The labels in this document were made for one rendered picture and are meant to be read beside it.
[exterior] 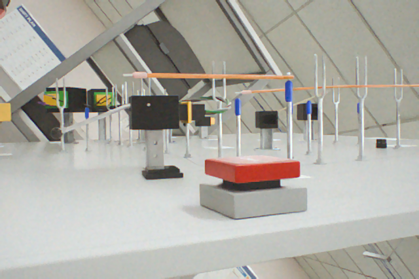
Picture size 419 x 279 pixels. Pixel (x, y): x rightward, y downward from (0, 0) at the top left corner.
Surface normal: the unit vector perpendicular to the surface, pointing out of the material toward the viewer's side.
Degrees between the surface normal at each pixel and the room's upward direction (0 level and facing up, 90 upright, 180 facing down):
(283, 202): 90
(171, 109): 98
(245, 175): 90
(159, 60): 90
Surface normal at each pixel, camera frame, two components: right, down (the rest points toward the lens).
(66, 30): 0.31, -0.08
